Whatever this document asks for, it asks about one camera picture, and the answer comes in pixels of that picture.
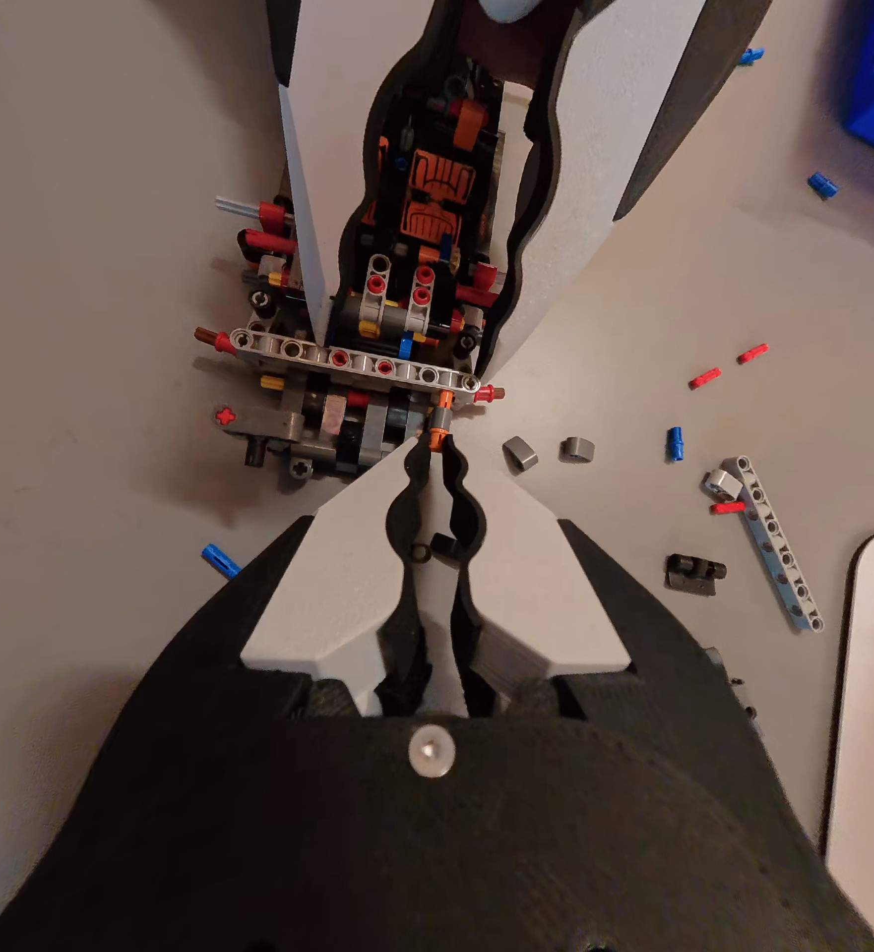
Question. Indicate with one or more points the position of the partly built lego car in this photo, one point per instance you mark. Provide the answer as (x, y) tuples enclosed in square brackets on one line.
[(377, 357)]

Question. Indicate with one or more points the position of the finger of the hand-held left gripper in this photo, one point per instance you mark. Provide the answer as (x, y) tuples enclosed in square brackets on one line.
[(333, 111), (615, 111)]

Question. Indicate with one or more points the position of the orange lego pin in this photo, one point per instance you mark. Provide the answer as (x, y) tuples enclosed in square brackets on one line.
[(441, 428)]

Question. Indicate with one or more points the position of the grey quarter-round lego piece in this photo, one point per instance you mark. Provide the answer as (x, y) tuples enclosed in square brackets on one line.
[(577, 450), (520, 455)]

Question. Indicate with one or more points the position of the small blue lego pin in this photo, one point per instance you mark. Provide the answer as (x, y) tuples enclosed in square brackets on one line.
[(749, 56), (822, 184)]

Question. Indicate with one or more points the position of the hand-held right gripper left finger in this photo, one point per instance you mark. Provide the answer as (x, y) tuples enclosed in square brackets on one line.
[(325, 595)]

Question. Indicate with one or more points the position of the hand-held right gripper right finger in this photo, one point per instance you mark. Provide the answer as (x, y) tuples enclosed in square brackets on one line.
[(541, 595)]

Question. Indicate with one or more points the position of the grey black lego panel assembly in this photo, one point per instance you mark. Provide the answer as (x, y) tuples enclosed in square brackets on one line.
[(714, 656)]

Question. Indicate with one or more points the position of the dark grey lego bush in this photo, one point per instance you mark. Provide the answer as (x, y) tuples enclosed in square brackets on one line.
[(439, 416)]

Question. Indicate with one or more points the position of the black lego connector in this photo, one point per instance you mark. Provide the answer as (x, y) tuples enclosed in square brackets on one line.
[(696, 574)]

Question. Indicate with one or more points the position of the long blue lego pin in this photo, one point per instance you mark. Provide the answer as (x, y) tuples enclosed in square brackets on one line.
[(675, 442), (217, 559)]

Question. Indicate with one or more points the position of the red lego pin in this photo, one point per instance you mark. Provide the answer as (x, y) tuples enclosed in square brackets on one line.
[(752, 353), (705, 378)]

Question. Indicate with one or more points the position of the long grey lego beam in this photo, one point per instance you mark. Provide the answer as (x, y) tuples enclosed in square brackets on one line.
[(775, 543)]

